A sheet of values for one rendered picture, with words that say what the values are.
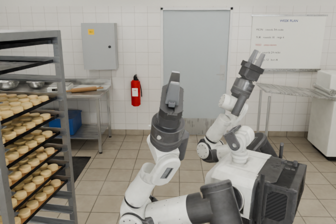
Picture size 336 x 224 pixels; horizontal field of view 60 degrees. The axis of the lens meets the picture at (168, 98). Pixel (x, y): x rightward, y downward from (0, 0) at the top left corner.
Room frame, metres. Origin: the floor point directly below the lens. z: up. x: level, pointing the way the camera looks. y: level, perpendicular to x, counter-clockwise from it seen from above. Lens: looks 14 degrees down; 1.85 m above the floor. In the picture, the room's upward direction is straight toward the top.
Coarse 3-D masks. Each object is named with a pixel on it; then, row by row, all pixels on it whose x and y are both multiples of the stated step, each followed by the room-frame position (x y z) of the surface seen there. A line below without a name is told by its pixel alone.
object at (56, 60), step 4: (0, 56) 1.44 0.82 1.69; (4, 56) 1.44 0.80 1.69; (8, 56) 1.43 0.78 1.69; (12, 56) 1.43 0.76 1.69; (16, 56) 1.42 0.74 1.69; (20, 56) 1.42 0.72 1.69; (24, 56) 1.42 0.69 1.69; (28, 56) 1.41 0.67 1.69; (32, 56) 1.41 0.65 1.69; (36, 56) 1.40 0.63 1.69; (40, 56) 1.40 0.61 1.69; (44, 56) 1.40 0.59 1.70; (48, 56) 1.39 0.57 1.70; (52, 56) 1.39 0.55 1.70; (20, 60) 1.42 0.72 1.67; (24, 60) 1.42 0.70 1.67; (28, 60) 1.41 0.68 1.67; (32, 60) 1.41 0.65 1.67; (36, 60) 1.40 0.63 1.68; (40, 60) 1.40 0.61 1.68; (44, 60) 1.40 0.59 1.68; (56, 60) 1.38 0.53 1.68
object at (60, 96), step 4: (0, 92) 1.45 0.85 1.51; (4, 92) 1.44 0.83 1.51; (8, 92) 1.44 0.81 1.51; (12, 92) 1.43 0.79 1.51; (16, 92) 1.43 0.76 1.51; (20, 92) 1.42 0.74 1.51; (24, 92) 1.42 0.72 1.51; (28, 92) 1.42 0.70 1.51; (32, 92) 1.41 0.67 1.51; (36, 92) 1.41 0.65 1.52; (40, 92) 1.41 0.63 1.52; (48, 96) 1.40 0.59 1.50; (52, 96) 1.39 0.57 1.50; (56, 96) 1.39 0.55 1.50; (60, 96) 1.38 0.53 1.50; (56, 100) 1.36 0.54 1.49; (60, 100) 1.36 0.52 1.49
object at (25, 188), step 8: (40, 168) 1.33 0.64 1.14; (48, 168) 1.32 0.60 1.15; (56, 168) 1.33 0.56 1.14; (32, 176) 1.27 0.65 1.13; (40, 176) 1.23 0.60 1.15; (48, 176) 1.26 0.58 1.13; (24, 184) 1.20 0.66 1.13; (32, 184) 1.16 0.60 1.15; (40, 184) 1.20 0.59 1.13; (16, 192) 1.10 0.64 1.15; (24, 192) 1.10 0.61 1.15; (16, 200) 1.05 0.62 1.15
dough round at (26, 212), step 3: (21, 210) 1.10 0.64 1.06; (24, 210) 1.10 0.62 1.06; (27, 210) 1.10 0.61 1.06; (18, 213) 1.08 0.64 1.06; (21, 213) 1.08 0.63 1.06; (24, 213) 1.08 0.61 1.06; (27, 213) 1.09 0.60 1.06; (18, 216) 1.08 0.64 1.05; (21, 216) 1.07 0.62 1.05; (24, 216) 1.08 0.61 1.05; (27, 216) 1.08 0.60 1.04
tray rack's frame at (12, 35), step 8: (0, 32) 1.03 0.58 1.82; (8, 32) 1.07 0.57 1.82; (16, 32) 1.11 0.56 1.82; (24, 32) 1.16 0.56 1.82; (32, 32) 1.21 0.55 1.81; (40, 32) 1.26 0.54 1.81; (48, 32) 1.32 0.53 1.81; (56, 32) 1.38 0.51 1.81; (0, 40) 1.03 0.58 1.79; (8, 40) 1.07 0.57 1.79
